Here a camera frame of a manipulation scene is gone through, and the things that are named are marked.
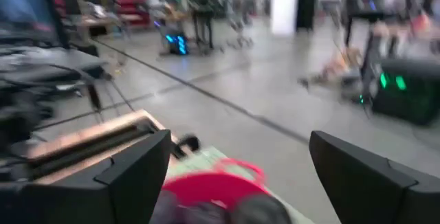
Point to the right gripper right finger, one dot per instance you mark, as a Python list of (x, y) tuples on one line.
[(378, 196)]

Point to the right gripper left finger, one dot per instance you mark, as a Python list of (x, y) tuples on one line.
[(103, 200)]

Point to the black table clamp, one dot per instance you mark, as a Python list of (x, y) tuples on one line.
[(187, 145)]

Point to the red plastic basket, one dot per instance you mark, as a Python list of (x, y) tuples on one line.
[(209, 188)]

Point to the green-lit computer tower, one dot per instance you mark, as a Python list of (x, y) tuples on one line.
[(409, 90)]

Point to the dark grey desk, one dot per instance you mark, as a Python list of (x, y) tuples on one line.
[(51, 60)]

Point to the blue-lit computer tower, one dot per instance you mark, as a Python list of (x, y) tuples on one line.
[(177, 43)]

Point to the red tool cabinet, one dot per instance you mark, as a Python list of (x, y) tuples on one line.
[(132, 7)]

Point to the large dark monitor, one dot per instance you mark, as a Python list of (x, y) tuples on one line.
[(24, 11)]

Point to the black cabinet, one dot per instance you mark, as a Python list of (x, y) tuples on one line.
[(307, 0)]

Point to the white pillar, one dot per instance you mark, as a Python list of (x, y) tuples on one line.
[(283, 4)]

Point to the person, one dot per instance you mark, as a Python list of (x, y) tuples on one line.
[(201, 7)]

